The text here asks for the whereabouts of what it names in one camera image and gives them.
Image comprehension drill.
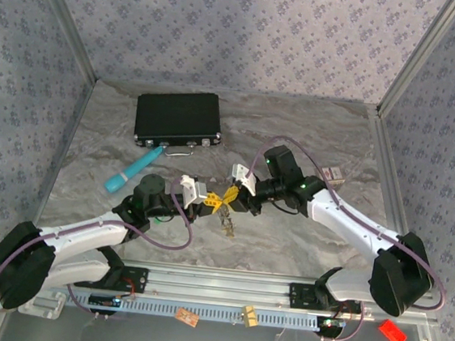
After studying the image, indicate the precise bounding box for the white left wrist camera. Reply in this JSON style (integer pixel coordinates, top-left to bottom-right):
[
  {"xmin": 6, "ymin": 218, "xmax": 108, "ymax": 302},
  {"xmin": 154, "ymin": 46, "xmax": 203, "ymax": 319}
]
[{"xmin": 174, "ymin": 173, "xmax": 211, "ymax": 211}]

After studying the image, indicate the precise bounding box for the teal plastic bottle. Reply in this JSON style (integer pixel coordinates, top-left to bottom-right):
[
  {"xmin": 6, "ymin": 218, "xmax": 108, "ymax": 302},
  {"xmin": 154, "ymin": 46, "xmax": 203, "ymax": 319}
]
[{"xmin": 102, "ymin": 141, "xmax": 164, "ymax": 201}]

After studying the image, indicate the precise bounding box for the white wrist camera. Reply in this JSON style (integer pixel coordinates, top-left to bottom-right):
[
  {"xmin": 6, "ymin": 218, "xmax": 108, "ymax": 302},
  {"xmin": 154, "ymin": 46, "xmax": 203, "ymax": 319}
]
[
  {"xmin": 227, "ymin": 162, "xmax": 261, "ymax": 198},
  {"xmin": 174, "ymin": 173, "xmax": 211, "ymax": 211}
]

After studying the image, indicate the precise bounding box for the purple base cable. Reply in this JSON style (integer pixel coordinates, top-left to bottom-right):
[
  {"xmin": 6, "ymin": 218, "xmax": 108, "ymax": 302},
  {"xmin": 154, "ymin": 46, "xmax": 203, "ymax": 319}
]
[
  {"xmin": 63, "ymin": 283, "xmax": 137, "ymax": 323},
  {"xmin": 321, "ymin": 298, "xmax": 366, "ymax": 341}
]

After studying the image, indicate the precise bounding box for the red plastic block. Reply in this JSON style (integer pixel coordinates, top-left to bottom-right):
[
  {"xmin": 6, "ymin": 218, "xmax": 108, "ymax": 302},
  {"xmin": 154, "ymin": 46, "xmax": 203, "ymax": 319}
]
[{"xmin": 376, "ymin": 318, "xmax": 410, "ymax": 341}]

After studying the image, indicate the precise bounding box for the small playing card box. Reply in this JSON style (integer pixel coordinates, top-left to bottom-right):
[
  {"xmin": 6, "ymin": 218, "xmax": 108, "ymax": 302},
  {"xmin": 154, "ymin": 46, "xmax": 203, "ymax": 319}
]
[{"xmin": 319, "ymin": 165, "xmax": 346, "ymax": 188}]

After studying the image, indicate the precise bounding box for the aluminium corner post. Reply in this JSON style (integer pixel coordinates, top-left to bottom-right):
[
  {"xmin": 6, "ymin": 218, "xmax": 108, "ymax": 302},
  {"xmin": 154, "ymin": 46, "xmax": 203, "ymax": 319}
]
[
  {"xmin": 15, "ymin": 0, "xmax": 107, "ymax": 84},
  {"xmin": 375, "ymin": 0, "xmax": 455, "ymax": 126}
]

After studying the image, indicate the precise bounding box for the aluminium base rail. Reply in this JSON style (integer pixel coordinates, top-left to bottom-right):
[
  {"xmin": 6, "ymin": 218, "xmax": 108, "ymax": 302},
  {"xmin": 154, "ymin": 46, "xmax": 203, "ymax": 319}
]
[{"xmin": 120, "ymin": 259, "xmax": 444, "ymax": 329}]

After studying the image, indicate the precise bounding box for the small circuit board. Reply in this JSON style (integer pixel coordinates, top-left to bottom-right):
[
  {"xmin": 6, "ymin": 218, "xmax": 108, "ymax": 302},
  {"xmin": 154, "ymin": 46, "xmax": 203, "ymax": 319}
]
[
  {"xmin": 317, "ymin": 316, "xmax": 347, "ymax": 333},
  {"xmin": 88, "ymin": 292, "xmax": 124, "ymax": 310}
]

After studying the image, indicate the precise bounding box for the black ribbed metal case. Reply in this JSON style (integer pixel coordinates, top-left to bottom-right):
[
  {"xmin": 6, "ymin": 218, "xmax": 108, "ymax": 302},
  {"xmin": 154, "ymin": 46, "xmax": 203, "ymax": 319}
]
[{"xmin": 131, "ymin": 85, "xmax": 227, "ymax": 163}]

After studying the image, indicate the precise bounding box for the grey metal bracket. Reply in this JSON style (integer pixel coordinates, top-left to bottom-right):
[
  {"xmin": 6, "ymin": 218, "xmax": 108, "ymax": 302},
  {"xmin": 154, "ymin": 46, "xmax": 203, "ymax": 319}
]
[{"xmin": 16, "ymin": 287, "xmax": 68, "ymax": 321}]

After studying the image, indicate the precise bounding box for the aluminium side rail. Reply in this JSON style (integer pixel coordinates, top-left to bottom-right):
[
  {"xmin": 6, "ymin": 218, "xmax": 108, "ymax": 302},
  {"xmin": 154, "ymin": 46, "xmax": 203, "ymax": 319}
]
[
  {"xmin": 24, "ymin": 73, "xmax": 98, "ymax": 245},
  {"xmin": 354, "ymin": 105, "xmax": 426, "ymax": 240}
]

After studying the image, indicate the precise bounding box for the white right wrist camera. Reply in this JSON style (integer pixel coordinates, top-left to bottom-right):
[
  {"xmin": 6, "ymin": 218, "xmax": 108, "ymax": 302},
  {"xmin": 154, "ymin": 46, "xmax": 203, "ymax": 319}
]
[{"xmin": 227, "ymin": 162, "xmax": 261, "ymax": 198}]

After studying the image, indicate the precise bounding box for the tan cardboard clip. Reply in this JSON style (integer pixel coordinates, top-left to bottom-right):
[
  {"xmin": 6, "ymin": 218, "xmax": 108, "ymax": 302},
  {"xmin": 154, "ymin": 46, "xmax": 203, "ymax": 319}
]
[{"xmin": 238, "ymin": 304, "xmax": 261, "ymax": 329}]

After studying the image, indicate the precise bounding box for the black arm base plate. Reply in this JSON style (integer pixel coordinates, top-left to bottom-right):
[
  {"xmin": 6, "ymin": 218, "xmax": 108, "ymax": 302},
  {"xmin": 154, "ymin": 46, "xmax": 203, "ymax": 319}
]
[
  {"xmin": 287, "ymin": 281, "xmax": 365, "ymax": 316},
  {"xmin": 72, "ymin": 259, "xmax": 150, "ymax": 295}
]

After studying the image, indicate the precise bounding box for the slotted grey cable duct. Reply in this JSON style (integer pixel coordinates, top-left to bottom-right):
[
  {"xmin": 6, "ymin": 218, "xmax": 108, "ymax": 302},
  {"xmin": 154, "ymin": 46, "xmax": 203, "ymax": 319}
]
[{"xmin": 62, "ymin": 287, "xmax": 321, "ymax": 334}]

